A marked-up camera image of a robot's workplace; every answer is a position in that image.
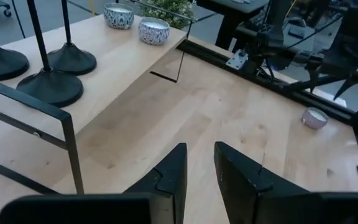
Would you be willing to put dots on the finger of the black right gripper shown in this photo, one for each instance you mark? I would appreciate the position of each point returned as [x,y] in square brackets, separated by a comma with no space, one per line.
[342,89]
[313,79]

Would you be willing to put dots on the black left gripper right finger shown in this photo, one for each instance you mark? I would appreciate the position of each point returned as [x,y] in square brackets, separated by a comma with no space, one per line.
[241,186]

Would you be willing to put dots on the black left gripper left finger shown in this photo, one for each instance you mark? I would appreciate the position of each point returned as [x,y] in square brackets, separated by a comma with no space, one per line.
[169,180]

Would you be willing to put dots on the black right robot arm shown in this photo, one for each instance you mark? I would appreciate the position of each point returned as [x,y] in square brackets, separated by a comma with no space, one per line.
[277,28]

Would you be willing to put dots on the dark grey side desk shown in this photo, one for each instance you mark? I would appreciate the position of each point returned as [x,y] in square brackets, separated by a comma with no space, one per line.
[228,18]

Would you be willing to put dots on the wooden shelf riser, black legs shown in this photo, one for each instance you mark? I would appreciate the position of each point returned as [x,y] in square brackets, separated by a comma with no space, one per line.
[110,62]

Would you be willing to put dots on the green potted plant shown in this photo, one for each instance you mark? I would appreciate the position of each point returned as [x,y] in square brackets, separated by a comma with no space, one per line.
[169,7]

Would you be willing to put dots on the silver mounting bracket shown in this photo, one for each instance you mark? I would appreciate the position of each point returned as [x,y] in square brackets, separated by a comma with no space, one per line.
[237,59]

